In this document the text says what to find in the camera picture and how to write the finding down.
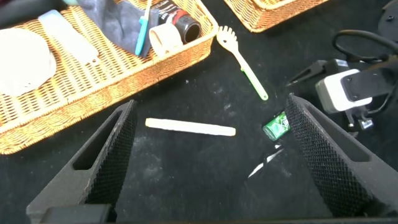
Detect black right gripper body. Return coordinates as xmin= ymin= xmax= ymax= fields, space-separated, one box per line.
xmin=323 ymin=58 xmax=351 ymax=75

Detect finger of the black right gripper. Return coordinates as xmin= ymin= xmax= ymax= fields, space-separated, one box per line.
xmin=285 ymin=60 xmax=328 ymax=88

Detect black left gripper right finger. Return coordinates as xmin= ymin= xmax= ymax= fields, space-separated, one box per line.
xmin=285 ymin=93 xmax=398 ymax=218

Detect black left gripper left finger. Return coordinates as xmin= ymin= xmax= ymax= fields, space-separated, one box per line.
xmin=25 ymin=99 xmax=139 ymax=224

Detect green gum pack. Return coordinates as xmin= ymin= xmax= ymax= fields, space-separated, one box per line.
xmin=262 ymin=111 xmax=292 ymax=142

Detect cream pasta spoon green handle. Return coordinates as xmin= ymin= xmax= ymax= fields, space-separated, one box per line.
xmin=216 ymin=26 xmax=269 ymax=101

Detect white marker yellow tip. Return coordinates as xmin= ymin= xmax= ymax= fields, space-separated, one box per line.
xmin=145 ymin=117 xmax=236 ymax=137

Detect black table cloth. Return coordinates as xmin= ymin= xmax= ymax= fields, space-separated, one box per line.
xmin=0 ymin=0 xmax=398 ymax=224

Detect white round container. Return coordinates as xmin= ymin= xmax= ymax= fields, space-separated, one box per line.
xmin=0 ymin=27 xmax=57 ymax=98

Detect clear plastic case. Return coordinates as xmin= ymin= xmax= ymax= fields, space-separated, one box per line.
xmin=37 ymin=9 xmax=100 ymax=66

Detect grey towel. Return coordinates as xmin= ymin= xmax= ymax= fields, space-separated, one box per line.
xmin=76 ymin=0 xmax=159 ymax=58

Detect small white cup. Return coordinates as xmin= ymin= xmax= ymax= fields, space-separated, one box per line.
xmin=148 ymin=22 xmax=184 ymax=58

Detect black red cylinder can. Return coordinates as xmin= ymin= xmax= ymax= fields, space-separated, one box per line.
xmin=152 ymin=0 xmax=202 ymax=45

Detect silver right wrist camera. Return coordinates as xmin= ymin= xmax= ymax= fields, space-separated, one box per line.
xmin=315 ymin=68 xmax=373 ymax=114

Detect black right camera cable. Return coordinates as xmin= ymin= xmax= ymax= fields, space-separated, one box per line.
xmin=331 ymin=29 xmax=398 ymax=65

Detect black right camera bracket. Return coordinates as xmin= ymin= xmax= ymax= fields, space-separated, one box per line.
xmin=340 ymin=60 xmax=398 ymax=102

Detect rectangular wicker basket brown handles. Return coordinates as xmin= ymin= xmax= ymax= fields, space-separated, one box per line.
xmin=223 ymin=0 xmax=330 ymax=34
xmin=0 ymin=0 xmax=220 ymax=156

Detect beige spoon blue handle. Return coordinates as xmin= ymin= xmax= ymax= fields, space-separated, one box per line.
xmin=134 ymin=0 xmax=153 ymax=57

